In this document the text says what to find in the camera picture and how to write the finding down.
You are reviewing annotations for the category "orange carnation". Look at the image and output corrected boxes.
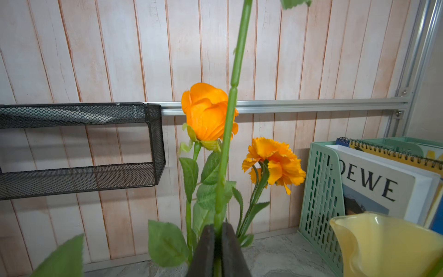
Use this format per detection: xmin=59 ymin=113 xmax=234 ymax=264
xmin=235 ymin=137 xmax=306 ymax=248

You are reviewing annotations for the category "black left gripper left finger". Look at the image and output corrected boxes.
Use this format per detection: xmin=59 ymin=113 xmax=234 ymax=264
xmin=186 ymin=225 xmax=216 ymax=277

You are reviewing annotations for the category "black mesh wall basket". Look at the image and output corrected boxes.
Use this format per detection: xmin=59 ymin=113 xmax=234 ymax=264
xmin=1 ymin=102 xmax=166 ymax=200

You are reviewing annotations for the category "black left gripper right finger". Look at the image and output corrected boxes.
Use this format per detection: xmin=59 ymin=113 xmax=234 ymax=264
xmin=221 ymin=223 xmax=252 ymax=277

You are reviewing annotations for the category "white book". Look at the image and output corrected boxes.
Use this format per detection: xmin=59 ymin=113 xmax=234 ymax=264
xmin=330 ymin=145 xmax=440 ymax=226

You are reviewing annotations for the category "yellow ruffled vase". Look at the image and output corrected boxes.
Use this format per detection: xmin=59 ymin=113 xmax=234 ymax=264
xmin=329 ymin=212 xmax=443 ymax=277

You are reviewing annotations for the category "mint green file organizer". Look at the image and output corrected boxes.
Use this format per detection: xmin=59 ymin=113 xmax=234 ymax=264
xmin=298 ymin=136 xmax=443 ymax=277

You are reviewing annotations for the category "spiral notebook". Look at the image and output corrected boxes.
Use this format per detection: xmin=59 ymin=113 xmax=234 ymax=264
xmin=336 ymin=137 xmax=443 ymax=175

